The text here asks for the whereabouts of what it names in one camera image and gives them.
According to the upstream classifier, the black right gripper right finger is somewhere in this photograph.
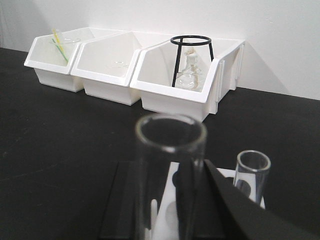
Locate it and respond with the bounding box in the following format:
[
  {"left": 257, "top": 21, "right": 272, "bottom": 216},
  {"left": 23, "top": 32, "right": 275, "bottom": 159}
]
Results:
[{"left": 175, "top": 159, "right": 319, "bottom": 240}]

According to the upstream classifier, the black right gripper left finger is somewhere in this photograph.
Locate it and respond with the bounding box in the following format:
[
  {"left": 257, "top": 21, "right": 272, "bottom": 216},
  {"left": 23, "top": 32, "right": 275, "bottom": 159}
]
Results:
[{"left": 97, "top": 160, "right": 181, "bottom": 240}]

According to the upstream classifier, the clear glass test tube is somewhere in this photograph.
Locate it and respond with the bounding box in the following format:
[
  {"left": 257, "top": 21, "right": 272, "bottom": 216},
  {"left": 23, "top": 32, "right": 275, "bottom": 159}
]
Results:
[
  {"left": 233, "top": 149, "right": 271, "bottom": 205},
  {"left": 134, "top": 113, "right": 207, "bottom": 240}
]

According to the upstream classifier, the white test tube rack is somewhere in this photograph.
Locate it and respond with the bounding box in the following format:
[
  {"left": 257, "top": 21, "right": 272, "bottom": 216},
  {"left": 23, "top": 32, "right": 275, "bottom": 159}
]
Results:
[{"left": 143, "top": 162, "right": 266, "bottom": 240}]

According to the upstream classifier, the white right storage bin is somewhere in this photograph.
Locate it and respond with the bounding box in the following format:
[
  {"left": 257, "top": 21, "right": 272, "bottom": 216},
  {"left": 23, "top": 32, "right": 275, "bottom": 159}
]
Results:
[{"left": 130, "top": 38, "right": 245, "bottom": 121}]

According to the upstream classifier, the white storage bin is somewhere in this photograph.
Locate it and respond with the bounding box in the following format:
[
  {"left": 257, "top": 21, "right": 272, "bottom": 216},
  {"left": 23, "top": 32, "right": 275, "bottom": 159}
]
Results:
[
  {"left": 71, "top": 31, "right": 170, "bottom": 106},
  {"left": 130, "top": 38, "right": 245, "bottom": 121},
  {"left": 24, "top": 27, "right": 123, "bottom": 93}
]

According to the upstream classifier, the clear glass flask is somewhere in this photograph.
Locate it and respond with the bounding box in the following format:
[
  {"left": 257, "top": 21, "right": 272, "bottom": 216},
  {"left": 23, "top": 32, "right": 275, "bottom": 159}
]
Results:
[{"left": 175, "top": 52, "right": 204, "bottom": 92}]

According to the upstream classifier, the white middle storage bin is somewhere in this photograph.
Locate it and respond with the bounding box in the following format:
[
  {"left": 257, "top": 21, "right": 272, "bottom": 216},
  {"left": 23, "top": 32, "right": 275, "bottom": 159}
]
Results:
[{"left": 71, "top": 31, "right": 170, "bottom": 106}]

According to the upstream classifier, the white left storage bin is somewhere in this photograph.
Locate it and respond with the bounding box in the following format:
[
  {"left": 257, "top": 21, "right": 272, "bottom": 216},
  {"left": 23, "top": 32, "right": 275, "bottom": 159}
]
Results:
[{"left": 24, "top": 27, "right": 123, "bottom": 93}]

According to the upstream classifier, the yellow green glass rod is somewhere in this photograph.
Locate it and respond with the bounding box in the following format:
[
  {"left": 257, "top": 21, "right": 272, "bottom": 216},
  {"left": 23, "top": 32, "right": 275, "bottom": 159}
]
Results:
[{"left": 51, "top": 28, "right": 69, "bottom": 64}]

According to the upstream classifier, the black wire tripod stand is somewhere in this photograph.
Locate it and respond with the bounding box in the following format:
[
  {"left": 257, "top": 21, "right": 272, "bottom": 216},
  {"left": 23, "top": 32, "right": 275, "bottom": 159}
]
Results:
[{"left": 170, "top": 35, "right": 215, "bottom": 87}]

